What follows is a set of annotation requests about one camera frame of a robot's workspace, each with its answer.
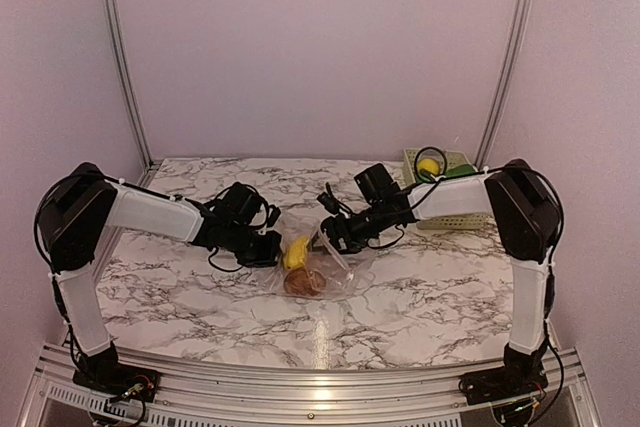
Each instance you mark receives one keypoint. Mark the clear zip top bag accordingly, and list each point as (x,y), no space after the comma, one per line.
(346,274)

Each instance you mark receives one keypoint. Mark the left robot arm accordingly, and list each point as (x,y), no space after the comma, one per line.
(79,210)

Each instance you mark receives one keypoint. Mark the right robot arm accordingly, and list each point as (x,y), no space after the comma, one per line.
(529,217)

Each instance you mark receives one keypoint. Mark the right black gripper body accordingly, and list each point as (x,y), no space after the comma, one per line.
(354,236)

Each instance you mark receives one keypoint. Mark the pale green plastic basket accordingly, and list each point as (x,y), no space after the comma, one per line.
(456,203)

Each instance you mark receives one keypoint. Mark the fake bok choy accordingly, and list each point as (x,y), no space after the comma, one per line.
(460,171)

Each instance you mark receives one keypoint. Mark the left aluminium frame post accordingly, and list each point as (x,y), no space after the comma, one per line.
(125,80)

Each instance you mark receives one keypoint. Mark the fake yellow pepper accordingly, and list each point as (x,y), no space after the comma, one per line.
(428,166)

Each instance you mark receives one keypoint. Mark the aluminium frame post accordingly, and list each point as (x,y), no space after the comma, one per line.
(125,80)
(515,39)

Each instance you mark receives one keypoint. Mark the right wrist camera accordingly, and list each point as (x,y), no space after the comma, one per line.
(330,203)

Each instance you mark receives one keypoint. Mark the right aluminium frame post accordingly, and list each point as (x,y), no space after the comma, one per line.
(515,39)

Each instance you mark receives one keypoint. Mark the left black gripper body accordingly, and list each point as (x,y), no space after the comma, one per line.
(255,254)

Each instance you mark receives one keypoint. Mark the front aluminium rail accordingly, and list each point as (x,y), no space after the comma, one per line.
(193,393)

